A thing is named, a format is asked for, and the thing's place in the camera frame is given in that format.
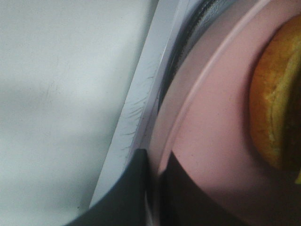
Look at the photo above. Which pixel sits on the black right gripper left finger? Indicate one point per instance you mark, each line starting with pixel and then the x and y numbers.
pixel 124 204

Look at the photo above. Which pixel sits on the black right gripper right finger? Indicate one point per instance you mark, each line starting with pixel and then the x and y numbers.
pixel 183 203

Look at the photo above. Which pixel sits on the pink round plate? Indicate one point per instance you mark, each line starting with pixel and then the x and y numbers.
pixel 204 117

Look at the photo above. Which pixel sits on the toy burger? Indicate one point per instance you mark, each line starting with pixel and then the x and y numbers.
pixel 275 99

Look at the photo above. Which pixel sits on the white microwave oven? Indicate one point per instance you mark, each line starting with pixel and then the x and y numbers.
pixel 141 103

